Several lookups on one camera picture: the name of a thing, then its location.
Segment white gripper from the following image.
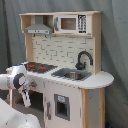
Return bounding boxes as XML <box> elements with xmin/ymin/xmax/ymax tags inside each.
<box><xmin>18</xmin><ymin>86</ymin><xmax>31</xmax><ymax>108</ymax></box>

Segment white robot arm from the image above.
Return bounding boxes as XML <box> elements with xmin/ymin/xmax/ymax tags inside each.
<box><xmin>0</xmin><ymin>65</ymin><xmax>41</xmax><ymax>128</ymax></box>

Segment wooden toy kitchen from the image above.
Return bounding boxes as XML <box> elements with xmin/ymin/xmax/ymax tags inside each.
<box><xmin>20</xmin><ymin>11</ymin><xmax>114</xmax><ymax>128</ymax></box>

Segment right stove knob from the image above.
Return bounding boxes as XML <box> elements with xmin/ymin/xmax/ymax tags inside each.
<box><xmin>30</xmin><ymin>81</ymin><xmax>37</xmax><ymax>88</ymax></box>

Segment black stovetop red burners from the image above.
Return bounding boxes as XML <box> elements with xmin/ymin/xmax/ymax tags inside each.
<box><xmin>25</xmin><ymin>62</ymin><xmax>55</xmax><ymax>73</ymax></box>

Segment white cupboard door grey dispenser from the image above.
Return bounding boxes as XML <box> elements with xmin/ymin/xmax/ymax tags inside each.
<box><xmin>45</xmin><ymin>82</ymin><xmax>82</xmax><ymax>128</ymax></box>

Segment grey toy sink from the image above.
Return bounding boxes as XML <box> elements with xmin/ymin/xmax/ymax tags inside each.
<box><xmin>52</xmin><ymin>68</ymin><xmax>92</xmax><ymax>81</ymax></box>

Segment black toy faucet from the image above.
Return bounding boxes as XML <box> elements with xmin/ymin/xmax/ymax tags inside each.
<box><xmin>75</xmin><ymin>51</ymin><xmax>93</xmax><ymax>70</ymax></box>

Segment grey range hood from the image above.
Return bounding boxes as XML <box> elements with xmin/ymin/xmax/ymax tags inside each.
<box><xmin>25</xmin><ymin>16</ymin><xmax>53</xmax><ymax>34</ymax></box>

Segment white toy microwave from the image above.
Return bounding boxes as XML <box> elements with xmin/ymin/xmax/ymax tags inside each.
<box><xmin>54</xmin><ymin>14</ymin><xmax>91</xmax><ymax>34</ymax></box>

